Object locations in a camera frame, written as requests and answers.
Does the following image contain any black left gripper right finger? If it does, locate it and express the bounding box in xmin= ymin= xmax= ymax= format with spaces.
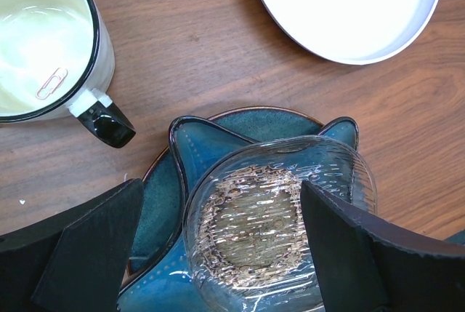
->
xmin=301 ymin=181 xmax=464 ymax=311

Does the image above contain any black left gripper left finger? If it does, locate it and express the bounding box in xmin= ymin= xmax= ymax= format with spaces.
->
xmin=1 ymin=178 xmax=143 ymax=311

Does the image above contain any dark blue square plate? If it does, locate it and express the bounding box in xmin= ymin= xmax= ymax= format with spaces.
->
xmin=117 ymin=116 xmax=359 ymax=311

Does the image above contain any dark teal round plate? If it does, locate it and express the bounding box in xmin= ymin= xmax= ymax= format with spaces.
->
xmin=127 ymin=106 xmax=323 ymax=277

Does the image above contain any clear glass textured dish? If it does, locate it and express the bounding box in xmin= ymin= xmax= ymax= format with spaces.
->
xmin=184 ymin=135 xmax=377 ymax=311

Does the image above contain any metal paper clip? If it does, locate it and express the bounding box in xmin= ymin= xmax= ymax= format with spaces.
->
xmin=36 ymin=68 xmax=68 ymax=100

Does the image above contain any cream mug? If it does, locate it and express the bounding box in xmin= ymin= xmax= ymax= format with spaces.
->
xmin=1 ymin=0 xmax=136 ymax=148

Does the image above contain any lavender round plate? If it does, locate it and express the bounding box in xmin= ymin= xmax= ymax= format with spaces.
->
xmin=261 ymin=0 xmax=439 ymax=65

